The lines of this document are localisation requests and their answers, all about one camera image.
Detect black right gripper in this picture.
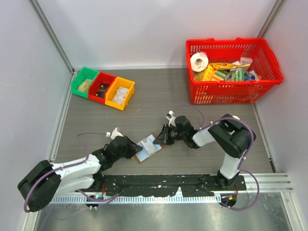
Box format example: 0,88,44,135
154,124,186,144

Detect brown leather card holder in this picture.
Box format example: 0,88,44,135
133,133,164,164

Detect silver white card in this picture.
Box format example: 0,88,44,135
112,94,126,105

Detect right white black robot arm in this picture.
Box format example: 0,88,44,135
153,114,256,190

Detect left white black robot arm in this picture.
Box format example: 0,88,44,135
17,136,143,213

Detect silver card in yellow bin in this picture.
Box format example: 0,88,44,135
116,87,129,98

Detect black cards in red bin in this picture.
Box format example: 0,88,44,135
95,83,110,98

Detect gold cards in green bin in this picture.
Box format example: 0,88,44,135
77,79,92,93

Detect yellow plastic bin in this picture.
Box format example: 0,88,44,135
105,77,135,111

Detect red plastic bin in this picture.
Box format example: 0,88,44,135
88,72,116,104

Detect green plastic bin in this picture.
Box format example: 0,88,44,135
71,67,99,98

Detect yellow snack packets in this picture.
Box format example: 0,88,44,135
194,63,233,82

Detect white tape roll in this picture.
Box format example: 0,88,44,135
190,51,209,72

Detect red shopping basket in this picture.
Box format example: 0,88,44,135
186,38,283,104

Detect green white package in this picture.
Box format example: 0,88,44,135
225,68,250,81

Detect blue white package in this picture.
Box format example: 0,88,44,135
243,70,261,81

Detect white pink box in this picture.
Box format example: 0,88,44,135
232,57,253,68

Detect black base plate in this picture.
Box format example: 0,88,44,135
75,173,248,197

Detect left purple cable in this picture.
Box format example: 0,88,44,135
23,131,121,215

